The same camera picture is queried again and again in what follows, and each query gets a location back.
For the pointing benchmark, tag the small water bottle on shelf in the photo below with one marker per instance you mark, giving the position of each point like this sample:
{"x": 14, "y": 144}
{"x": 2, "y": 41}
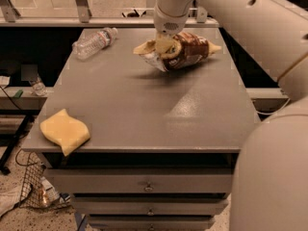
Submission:
{"x": 38, "y": 87}

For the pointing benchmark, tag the clear water bottle on table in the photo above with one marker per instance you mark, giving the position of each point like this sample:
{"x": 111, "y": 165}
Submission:
{"x": 86, "y": 47}

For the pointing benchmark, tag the yellow sponge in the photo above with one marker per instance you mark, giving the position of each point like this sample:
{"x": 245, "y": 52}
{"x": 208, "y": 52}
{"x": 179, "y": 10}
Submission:
{"x": 66, "y": 131}

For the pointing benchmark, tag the bottom drawer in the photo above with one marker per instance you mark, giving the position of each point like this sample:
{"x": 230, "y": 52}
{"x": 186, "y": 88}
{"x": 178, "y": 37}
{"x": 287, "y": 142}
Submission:
{"x": 155, "y": 223}

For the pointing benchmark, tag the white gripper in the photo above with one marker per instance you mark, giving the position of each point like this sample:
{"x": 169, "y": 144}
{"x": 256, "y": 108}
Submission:
{"x": 168, "y": 24}

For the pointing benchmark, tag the drawer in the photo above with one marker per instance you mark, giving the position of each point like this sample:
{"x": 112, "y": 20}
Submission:
{"x": 142, "y": 180}
{"x": 152, "y": 205}
{"x": 155, "y": 223}

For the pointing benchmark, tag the metal railing frame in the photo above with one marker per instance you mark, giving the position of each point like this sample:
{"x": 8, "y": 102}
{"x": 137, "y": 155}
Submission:
{"x": 76, "y": 13}

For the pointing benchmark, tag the brown chip bag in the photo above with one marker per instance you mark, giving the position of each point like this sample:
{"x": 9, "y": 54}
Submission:
{"x": 194, "y": 50}

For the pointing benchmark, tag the crumpled white paper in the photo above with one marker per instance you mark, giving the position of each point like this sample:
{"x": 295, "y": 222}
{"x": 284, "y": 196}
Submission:
{"x": 12, "y": 198}

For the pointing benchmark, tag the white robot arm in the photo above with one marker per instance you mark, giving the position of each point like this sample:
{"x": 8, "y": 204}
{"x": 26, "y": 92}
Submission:
{"x": 270, "y": 184}

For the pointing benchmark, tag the grey drawer cabinet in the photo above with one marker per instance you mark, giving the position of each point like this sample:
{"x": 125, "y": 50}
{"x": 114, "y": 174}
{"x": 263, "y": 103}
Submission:
{"x": 141, "y": 117}

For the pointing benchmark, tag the wire mesh basket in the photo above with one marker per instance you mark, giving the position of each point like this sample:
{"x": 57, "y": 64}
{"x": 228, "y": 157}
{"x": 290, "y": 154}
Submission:
{"x": 37, "y": 193}

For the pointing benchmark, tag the top drawer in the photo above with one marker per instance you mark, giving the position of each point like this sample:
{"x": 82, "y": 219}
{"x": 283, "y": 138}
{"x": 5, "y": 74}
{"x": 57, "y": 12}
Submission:
{"x": 142, "y": 180}

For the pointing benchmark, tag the green small object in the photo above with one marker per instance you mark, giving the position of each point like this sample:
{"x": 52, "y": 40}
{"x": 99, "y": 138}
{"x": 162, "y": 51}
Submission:
{"x": 18, "y": 94}

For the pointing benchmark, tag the middle drawer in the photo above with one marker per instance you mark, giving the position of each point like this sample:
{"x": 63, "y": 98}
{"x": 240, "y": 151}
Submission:
{"x": 152, "y": 205}

